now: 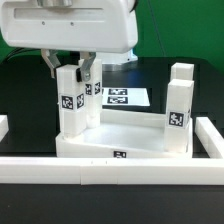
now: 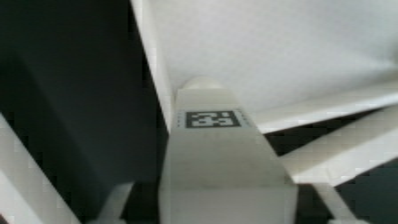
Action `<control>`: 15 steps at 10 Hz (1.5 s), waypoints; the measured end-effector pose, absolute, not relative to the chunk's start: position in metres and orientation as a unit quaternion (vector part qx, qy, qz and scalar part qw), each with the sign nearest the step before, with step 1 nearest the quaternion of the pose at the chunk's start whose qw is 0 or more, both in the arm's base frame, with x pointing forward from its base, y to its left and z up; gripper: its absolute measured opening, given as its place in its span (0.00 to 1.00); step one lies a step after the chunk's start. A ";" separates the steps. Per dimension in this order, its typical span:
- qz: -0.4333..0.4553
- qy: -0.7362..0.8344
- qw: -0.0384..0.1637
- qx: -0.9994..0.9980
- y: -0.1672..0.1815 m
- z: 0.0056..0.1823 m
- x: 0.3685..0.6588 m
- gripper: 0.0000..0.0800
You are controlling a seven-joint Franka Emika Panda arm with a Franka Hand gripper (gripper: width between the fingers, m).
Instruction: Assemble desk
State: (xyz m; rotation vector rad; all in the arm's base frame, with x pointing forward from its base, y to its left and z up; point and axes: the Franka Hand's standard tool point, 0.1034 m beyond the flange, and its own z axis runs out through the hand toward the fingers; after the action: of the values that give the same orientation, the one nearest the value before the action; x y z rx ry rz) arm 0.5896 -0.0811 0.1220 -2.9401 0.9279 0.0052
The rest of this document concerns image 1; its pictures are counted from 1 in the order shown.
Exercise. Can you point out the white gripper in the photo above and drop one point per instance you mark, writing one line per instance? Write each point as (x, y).
(72, 25)

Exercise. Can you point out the white desk top tray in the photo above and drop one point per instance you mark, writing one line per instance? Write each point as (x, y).
(124, 134)

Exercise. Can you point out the fiducial marker sheet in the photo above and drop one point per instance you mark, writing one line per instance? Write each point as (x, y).
(113, 96)

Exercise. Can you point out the white left fence bar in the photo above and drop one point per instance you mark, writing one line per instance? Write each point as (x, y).
(3, 126)

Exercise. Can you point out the white fence bar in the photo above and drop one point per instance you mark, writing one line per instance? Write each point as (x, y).
(210, 138)
(3, 126)
(115, 171)

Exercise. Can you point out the white front fence bar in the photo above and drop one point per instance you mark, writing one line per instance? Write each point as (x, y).
(115, 171)

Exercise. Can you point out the white right fence bar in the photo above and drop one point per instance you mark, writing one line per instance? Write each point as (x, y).
(210, 138)

